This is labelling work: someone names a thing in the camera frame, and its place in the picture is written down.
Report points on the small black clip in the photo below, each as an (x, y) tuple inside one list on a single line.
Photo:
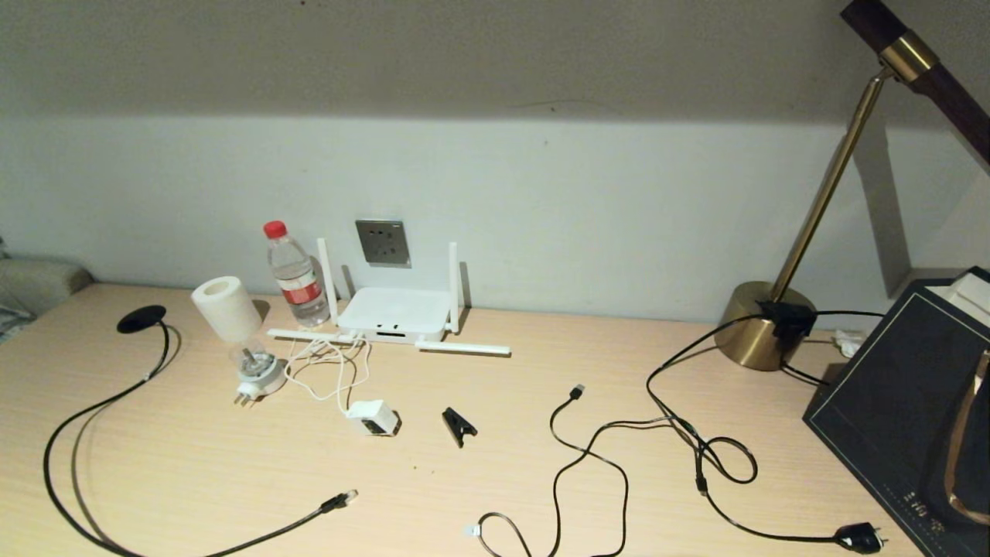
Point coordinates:
[(458, 424)]

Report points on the grey metal wall socket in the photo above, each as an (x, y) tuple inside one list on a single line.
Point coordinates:
[(383, 244)]

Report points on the brass desk lamp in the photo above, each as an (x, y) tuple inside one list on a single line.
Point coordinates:
[(762, 333)]

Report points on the black round desk grommet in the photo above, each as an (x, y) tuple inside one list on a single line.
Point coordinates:
[(141, 319)]

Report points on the clear water bottle red cap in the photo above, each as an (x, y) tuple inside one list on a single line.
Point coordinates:
[(298, 282)]

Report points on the white router with four antennas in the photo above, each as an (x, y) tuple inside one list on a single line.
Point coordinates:
[(394, 309)]

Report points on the white paper roll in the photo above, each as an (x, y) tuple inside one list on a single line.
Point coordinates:
[(224, 309)]

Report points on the white power adapter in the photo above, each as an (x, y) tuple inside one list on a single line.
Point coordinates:
[(371, 418)]

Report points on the white box inside bag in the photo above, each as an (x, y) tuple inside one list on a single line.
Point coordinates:
[(971, 298)]

